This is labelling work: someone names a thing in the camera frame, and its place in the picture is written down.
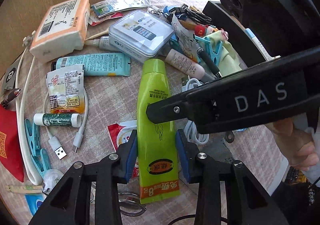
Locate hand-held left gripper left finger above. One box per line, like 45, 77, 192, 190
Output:
29, 129, 138, 225

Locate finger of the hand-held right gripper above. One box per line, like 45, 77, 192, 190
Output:
146, 91, 219, 125

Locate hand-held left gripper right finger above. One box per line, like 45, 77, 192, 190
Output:
175, 129, 289, 225

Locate green tube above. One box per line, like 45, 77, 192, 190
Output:
137, 58, 181, 205

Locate black tray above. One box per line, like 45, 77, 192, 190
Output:
202, 1, 275, 68

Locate clear plastic case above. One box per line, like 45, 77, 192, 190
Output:
109, 10, 175, 63

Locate person's right hand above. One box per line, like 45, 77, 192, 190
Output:
272, 117, 317, 173

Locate red white creamer sachet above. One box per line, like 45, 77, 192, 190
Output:
107, 120, 140, 178

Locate light green cloth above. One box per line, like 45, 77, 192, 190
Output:
204, 30, 243, 78

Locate beige foundation tube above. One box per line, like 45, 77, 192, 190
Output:
165, 49, 206, 79

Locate white tube blue print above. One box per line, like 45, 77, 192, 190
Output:
244, 27, 275, 62

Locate black marker pen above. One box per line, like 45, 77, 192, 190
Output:
196, 45, 223, 79

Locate teal clothespin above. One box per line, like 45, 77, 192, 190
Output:
170, 35, 223, 63
31, 149, 53, 178
24, 119, 42, 157

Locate white printed sachet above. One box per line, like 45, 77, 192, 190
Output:
171, 14, 197, 62

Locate crumpled clear plastic bag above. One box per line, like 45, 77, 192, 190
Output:
41, 169, 64, 195

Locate green white lip balm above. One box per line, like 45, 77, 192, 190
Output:
33, 112, 81, 128

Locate small toy figurine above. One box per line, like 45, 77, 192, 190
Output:
194, 24, 215, 37

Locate teal cream tube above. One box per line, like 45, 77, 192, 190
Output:
51, 52, 131, 77

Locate small clear tube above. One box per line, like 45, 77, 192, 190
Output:
93, 36, 113, 50

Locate small creamer sachet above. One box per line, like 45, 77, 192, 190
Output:
46, 64, 86, 115

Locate blue tissue pack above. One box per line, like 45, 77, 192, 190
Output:
24, 194, 47, 216

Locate wooden clothespin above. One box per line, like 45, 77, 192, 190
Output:
5, 184, 43, 194

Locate flat red sachet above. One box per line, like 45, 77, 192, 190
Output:
88, 11, 124, 27

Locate blue-green printed leaflet packet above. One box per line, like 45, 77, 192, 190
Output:
90, 0, 148, 17

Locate red envelope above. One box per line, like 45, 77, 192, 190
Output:
0, 105, 25, 182

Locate dark pen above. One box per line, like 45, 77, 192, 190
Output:
0, 87, 22, 108

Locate orange tissue pack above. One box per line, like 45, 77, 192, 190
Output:
29, 0, 90, 62

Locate grey sachet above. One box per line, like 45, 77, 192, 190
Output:
0, 65, 18, 95

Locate small flower beads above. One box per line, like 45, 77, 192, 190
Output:
22, 30, 36, 47

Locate white charging cable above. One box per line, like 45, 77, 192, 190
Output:
181, 77, 210, 145

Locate short white USB cable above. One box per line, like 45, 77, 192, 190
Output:
42, 87, 89, 161

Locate coiled black cable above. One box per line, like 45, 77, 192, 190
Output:
180, 4, 213, 25

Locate long white strap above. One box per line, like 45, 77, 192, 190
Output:
15, 47, 44, 186

